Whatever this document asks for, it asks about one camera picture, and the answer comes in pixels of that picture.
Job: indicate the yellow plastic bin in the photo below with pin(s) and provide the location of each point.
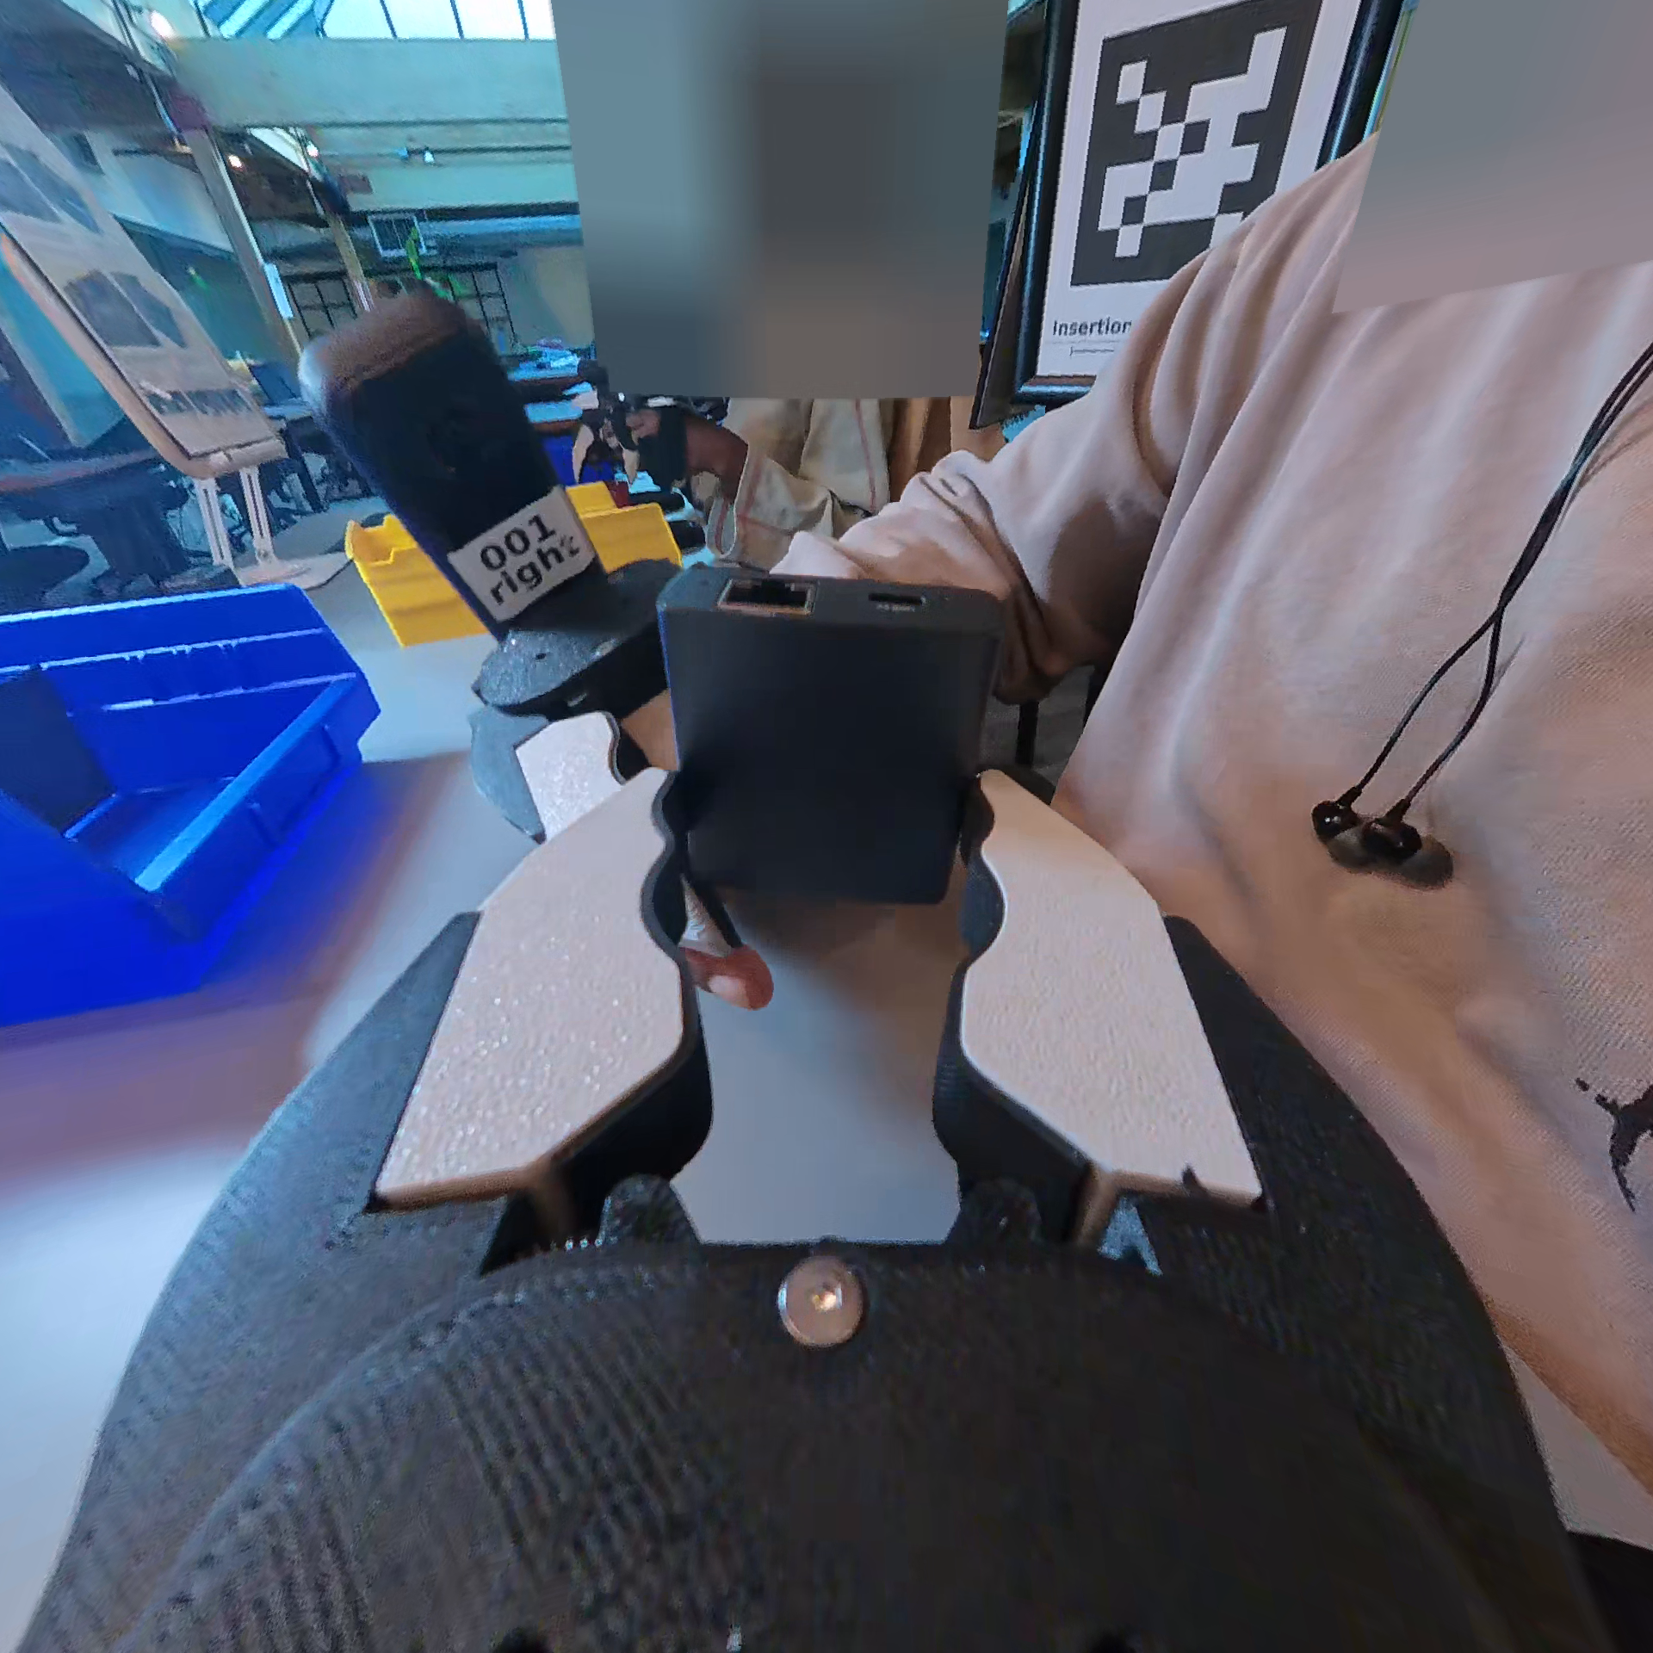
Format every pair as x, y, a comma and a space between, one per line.
403, 597

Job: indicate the person's beige sweatshirt torso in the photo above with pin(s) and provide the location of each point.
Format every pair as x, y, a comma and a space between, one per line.
1417, 541

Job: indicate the black ethernet adapter box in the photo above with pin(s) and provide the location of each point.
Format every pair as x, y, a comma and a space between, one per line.
824, 748

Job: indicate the blue plastic bin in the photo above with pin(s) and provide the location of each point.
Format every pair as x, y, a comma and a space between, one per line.
195, 722

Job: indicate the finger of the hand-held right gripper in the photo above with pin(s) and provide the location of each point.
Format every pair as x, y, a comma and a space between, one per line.
573, 775

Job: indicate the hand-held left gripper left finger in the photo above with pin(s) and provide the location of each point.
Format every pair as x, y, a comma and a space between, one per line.
542, 1030

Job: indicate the wooden easel display board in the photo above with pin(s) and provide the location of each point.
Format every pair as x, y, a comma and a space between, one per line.
118, 321

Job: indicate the framed black-and-white tag poster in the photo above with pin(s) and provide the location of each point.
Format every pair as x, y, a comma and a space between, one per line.
1188, 127

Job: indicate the person's right forearm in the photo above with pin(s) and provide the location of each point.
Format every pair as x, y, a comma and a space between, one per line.
1012, 541

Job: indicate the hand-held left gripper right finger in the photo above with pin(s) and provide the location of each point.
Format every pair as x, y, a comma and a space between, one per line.
1099, 1010

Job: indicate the person's right hand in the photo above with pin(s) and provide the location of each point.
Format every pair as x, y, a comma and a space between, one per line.
733, 972

